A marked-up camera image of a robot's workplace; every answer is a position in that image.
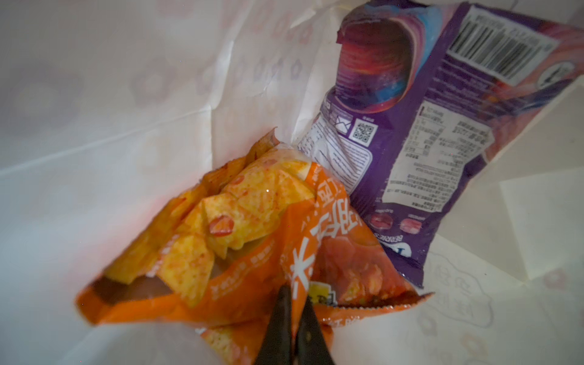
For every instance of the printed white paper bag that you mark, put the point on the printed white paper bag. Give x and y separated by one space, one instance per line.
111 108

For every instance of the purple snack bag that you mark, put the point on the purple snack bag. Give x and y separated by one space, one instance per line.
425 97

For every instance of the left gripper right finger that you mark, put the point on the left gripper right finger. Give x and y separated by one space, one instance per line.
311 347

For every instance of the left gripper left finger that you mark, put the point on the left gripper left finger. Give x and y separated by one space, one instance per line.
276 348

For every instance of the orange snack pack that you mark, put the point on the orange snack pack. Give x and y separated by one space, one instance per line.
216 256

